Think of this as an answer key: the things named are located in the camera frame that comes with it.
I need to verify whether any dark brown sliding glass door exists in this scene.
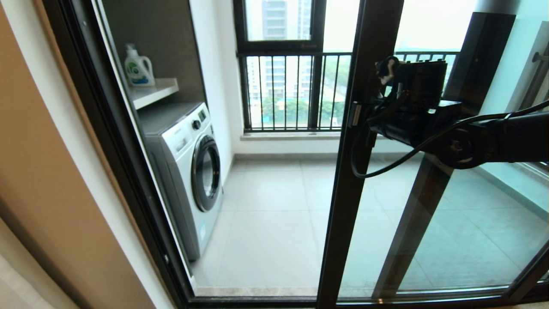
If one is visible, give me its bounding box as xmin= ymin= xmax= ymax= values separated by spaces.
xmin=317 ymin=0 xmax=549 ymax=309

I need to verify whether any long dark balcony railing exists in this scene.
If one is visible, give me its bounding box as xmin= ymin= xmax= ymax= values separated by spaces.
xmin=244 ymin=51 xmax=459 ymax=131

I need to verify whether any grey stone window sill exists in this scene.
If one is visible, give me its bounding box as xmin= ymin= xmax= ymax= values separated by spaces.
xmin=239 ymin=131 xmax=386 ymax=142
xmin=480 ymin=161 xmax=549 ymax=183

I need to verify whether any silver front-load washing machine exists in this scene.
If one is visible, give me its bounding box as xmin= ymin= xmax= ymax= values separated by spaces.
xmin=138 ymin=102 xmax=223 ymax=261

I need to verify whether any white detergent bottle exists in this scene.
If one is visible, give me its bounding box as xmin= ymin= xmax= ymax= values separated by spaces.
xmin=124 ymin=44 xmax=156 ymax=88

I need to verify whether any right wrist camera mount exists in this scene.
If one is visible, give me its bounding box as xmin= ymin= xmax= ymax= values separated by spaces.
xmin=375 ymin=56 xmax=449 ymax=108

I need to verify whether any dark window frame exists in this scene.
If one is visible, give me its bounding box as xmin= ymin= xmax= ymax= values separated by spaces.
xmin=233 ymin=0 xmax=325 ymax=131

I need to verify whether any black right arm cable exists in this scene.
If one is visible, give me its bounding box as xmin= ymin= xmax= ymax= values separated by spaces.
xmin=351 ymin=92 xmax=549 ymax=179

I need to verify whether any white wall shelf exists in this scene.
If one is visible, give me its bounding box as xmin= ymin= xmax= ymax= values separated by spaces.
xmin=129 ymin=78 xmax=180 ymax=110

